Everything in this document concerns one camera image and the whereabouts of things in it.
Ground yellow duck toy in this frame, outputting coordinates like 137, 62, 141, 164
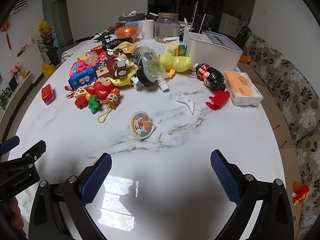
159, 54, 193, 74

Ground pink doll toy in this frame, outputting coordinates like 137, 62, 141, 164
69, 59, 95, 77

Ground yellow potty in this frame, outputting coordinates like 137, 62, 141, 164
41, 63, 56, 78

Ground green trailing plant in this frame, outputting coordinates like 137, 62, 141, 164
0, 87, 13, 110

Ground clear plastic bag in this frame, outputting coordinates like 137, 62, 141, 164
86, 51, 100, 63

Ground black toy lizard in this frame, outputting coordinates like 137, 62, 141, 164
102, 37, 134, 51

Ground green flower toy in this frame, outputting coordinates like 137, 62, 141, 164
88, 94, 103, 115

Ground blue wipes pack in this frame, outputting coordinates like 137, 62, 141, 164
68, 67, 98, 91

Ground pink artificial flowers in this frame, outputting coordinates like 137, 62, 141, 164
10, 64, 23, 77

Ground orange red plush toy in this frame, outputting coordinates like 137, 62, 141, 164
292, 181, 311, 207

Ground glass jar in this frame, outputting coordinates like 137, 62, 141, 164
154, 13, 181, 43

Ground brown snack bag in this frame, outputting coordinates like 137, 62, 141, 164
104, 50, 131, 78

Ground white radiator cover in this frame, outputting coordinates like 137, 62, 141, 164
16, 42, 46, 80

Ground yellow green carton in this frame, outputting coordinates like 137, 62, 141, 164
165, 44, 189, 57

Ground person's left hand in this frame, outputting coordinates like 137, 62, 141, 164
0, 196, 25, 240

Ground small black screen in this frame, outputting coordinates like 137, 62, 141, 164
8, 76, 20, 90

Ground floral sofa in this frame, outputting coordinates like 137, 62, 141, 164
236, 34, 320, 233

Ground black haired red doll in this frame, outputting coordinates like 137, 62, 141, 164
194, 62, 226, 92

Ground orange bagged item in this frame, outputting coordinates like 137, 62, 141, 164
116, 26, 139, 40

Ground small monkey keychain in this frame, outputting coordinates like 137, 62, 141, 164
97, 89, 122, 124

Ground small yellow snack bag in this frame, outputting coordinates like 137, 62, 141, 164
112, 42, 139, 55

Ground black picture frame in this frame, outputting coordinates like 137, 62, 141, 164
191, 2, 214, 34

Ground cheese wedge toy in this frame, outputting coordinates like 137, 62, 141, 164
74, 85, 87, 99

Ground red monkey toy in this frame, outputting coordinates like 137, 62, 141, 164
86, 77, 116, 100

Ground black white tube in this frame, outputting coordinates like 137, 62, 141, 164
131, 67, 148, 91

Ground white wall vent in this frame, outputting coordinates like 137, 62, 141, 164
14, 0, 27, 12

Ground orange white tissue pack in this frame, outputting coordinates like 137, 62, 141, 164
223, 70, 264, 106

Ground grey interior door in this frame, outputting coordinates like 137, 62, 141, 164
50, 0, 75, 47

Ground black dragon toy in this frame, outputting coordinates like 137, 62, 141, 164
93, 32, 112, 46

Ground white toilet paper roll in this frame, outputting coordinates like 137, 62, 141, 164
138, 19, 155, 40

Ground round white orange jelly cup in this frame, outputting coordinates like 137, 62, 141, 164
126, 110, 157, 140

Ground grey tissue box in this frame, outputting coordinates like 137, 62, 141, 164
118, 11, 146, 22

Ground red lidded box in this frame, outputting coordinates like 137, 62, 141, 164
41, 84, 55, 105

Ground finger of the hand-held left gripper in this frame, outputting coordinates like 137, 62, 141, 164
0, 135, 20, 153
7, 140, 47, 168

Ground potted yellow flowers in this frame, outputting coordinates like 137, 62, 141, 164
36, 19, 62, 66

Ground brown lumpy item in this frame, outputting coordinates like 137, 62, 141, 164
108, 22, 127, 32

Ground crumpled clear wrapper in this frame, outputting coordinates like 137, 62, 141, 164
175, 93, 204, 115

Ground red knot wall ornament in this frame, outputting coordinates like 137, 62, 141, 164
1, 16, 12, 51

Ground red plastic toy hand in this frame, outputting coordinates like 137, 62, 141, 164
205, 90, 230, 111

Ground small red toy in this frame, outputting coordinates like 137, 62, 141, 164
74, 96, 88, 110

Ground red clip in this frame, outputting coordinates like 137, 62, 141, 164
64, 85, 75, 100

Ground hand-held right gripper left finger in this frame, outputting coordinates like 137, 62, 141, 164
29, 152, 113, 240

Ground black green bag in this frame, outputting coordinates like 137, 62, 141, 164
236, 26, 252, 41

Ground white storage box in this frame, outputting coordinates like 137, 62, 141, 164
182, 26, 244, 71

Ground clear spout pouch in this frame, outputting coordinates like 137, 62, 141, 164
138, 46, 170, 92

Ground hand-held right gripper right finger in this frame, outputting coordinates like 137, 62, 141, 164
210, 149, 293, 240

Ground folded white towel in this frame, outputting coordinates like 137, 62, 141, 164
61, 41, 91, 63

